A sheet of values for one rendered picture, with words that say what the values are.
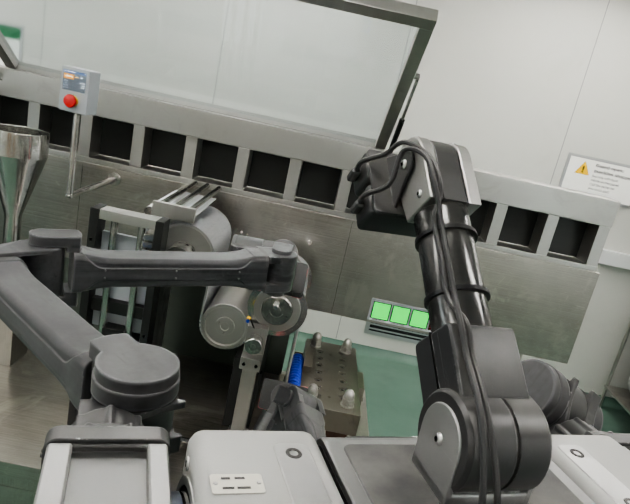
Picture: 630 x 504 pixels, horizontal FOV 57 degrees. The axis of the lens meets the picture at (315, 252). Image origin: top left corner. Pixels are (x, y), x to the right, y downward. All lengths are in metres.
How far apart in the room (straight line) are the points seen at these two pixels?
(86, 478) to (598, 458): 0.41
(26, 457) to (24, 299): 0.74
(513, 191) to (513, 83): 2.44
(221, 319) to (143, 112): 0.65
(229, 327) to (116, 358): 0.90
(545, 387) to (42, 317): 0.57
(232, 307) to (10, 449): 0.57
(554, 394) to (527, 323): 1.15
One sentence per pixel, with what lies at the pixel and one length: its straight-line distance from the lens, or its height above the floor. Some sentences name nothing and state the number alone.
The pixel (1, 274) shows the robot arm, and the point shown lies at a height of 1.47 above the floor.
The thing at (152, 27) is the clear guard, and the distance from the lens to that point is 1.51.
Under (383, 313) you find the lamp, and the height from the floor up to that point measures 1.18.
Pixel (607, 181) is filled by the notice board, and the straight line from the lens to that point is 4.40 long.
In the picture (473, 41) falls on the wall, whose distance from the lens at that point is 4.09.
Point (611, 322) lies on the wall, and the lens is 4.73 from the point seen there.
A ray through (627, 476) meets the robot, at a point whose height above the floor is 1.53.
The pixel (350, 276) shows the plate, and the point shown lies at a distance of 1.73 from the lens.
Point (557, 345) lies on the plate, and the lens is 1.93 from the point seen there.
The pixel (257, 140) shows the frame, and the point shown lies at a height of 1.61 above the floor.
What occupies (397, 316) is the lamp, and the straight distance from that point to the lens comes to 1.77.
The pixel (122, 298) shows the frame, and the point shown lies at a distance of 1.39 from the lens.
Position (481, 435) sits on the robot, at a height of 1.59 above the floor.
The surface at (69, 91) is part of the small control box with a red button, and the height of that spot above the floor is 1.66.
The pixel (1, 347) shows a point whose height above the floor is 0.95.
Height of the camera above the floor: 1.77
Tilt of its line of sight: 15 degrees down
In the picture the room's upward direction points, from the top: 12 degrees clockwise
